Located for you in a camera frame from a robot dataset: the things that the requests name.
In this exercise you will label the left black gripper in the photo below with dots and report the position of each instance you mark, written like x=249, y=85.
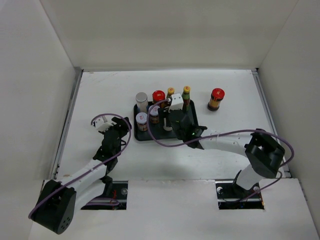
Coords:
x=120, y=125

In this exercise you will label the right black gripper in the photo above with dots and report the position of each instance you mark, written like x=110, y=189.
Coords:
x=164, y=113

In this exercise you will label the green-label sauce bottle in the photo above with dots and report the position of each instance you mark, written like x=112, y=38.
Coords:
x=170, y=92
x=186, y=98

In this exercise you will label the white salt shaker silver lid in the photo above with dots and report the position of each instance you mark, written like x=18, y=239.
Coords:
x=166, y=125

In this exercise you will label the small brown spice jar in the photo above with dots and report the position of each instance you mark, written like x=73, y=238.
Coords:
x=141, y=120

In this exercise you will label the white peppercorn shaker blue label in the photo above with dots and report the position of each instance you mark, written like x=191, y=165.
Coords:
x=142, y=102

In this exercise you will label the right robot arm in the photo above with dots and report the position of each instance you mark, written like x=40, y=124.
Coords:
x=262, y=150

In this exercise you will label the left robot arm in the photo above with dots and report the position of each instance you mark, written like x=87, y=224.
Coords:
x=60, y=199

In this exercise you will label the black plastic tray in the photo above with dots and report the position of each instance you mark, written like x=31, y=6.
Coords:
x=157, y=129

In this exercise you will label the red-lid chili sauce jar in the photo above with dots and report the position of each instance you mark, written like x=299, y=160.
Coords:
x=217, y=95

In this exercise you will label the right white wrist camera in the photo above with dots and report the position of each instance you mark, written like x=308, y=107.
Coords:
x=176, y=102

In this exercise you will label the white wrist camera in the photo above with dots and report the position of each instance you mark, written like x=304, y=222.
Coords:
x=101, y=124
x=176, y=102

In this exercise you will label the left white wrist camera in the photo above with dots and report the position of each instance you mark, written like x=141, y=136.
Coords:
x=101, y=124

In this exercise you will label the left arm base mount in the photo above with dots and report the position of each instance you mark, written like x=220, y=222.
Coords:
x=114, y=197

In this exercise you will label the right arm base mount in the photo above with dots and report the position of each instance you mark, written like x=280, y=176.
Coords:
x=232, y=197

